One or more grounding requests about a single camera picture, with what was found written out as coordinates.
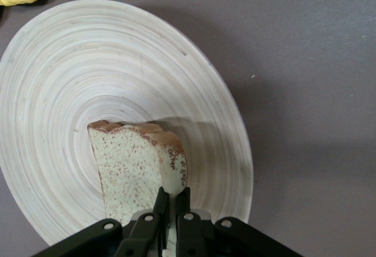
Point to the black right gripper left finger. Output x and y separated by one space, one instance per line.
138 230

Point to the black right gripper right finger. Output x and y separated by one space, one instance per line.
199 233

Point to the toast bread slice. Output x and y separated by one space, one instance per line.
129 169

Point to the round light wooden plate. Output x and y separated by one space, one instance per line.
88 72

